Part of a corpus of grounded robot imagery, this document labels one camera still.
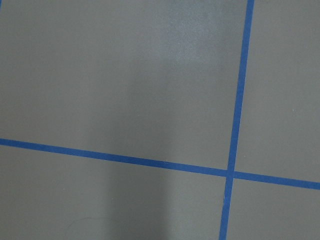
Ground blue tape grid lines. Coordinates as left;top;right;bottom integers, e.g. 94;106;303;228
0;0;320;240

